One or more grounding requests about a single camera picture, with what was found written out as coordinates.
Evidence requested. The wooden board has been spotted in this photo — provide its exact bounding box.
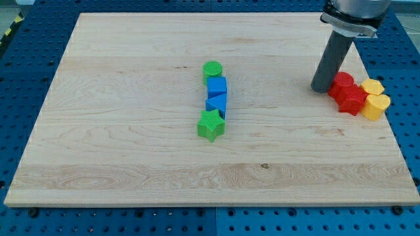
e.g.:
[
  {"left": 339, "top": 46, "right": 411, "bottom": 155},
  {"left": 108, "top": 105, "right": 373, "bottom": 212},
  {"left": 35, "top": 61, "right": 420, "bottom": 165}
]
[{"left": 5, "top": 13, "right": 419, "bottom": 207}]

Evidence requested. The red cylinder block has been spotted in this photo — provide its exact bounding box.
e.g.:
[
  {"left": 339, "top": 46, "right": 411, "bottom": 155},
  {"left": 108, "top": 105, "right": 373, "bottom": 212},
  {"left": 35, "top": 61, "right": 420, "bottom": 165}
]
[{"left": 327, "top": 71, "right": 354, "bottom": 98}]

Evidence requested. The grey cylindrical pointer tool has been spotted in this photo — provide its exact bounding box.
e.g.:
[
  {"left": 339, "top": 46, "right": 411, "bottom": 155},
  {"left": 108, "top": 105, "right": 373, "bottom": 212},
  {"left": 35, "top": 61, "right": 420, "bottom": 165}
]
[{"left": 310, "top": 31, "right": 353, "bottom": 93}]

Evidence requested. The green cylinder block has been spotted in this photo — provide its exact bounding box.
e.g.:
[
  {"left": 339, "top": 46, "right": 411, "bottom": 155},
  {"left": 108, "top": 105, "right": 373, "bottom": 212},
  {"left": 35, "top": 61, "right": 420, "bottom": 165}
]
[{"left": 203, "top": 60, "right": 223, "bottom": 86}]

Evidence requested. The black bolt right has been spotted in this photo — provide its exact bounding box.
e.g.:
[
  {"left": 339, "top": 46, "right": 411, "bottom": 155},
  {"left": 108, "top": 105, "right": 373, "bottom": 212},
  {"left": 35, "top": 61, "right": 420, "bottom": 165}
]
[{"left": 392, "top": 205, "right": 404, "bottom": 216}]

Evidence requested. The red star block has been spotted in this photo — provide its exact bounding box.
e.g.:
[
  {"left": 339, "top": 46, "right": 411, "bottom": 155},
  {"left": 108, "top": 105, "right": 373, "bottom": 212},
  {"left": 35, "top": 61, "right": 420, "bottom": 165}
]
[{"left": 335, "top": 85, "right": 368, "bottom": 116}]

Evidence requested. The blue cube block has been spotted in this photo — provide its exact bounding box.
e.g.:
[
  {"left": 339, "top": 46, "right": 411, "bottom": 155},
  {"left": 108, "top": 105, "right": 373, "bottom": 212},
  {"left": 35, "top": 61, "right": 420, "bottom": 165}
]
[{"left": 207, "top": 77, "right": 227, "bottom": 98}]

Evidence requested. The blue triangle block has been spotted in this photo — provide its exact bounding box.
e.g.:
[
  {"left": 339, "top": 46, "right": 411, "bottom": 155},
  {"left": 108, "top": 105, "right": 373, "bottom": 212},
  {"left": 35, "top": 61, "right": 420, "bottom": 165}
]
[{"left": 205, "top": 94, "right": 227, "bottom": 119}]

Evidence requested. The yellow hexagon block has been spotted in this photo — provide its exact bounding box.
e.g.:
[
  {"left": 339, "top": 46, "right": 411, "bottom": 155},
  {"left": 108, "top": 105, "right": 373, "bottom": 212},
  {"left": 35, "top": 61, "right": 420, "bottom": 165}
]
[{"left": 360, "top": 79, "right": 385, "bottom": 96}]

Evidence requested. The green star block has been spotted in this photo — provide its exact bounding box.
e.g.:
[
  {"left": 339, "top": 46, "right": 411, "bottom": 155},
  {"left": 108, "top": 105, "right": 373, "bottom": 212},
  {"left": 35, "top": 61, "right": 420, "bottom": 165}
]
[{"left": 197, "top": 109, "right": 226, "bottom": 142}]

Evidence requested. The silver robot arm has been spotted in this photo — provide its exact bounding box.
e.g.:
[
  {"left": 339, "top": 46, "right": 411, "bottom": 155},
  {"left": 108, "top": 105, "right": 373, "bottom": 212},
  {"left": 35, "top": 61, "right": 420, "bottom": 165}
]
[{"left": 320, "top": 0, "right": 390, "bottom": 38}]

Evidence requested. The yellow heart block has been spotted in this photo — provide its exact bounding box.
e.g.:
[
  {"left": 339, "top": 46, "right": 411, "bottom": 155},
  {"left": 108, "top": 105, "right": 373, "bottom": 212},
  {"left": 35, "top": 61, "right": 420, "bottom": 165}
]
[{"left": 360, "top": 94, "right": 391, "bottom": 121}]

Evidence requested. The black bolt left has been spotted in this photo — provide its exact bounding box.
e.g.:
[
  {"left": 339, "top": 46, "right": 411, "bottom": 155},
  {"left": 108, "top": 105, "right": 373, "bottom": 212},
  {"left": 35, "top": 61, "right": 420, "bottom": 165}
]
[{"left": 28, "top": 208, "right": 39, "bottom": 218}]

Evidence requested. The black bolt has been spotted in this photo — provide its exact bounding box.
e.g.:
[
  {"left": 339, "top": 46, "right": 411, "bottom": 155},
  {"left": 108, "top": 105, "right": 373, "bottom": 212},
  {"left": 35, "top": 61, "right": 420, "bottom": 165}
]
[
  {"left": 28, "top": 208, "right": 39, "bottom": 218},
  {"left": 392, "top": 205, "right": 404, "bottom": 216}
]

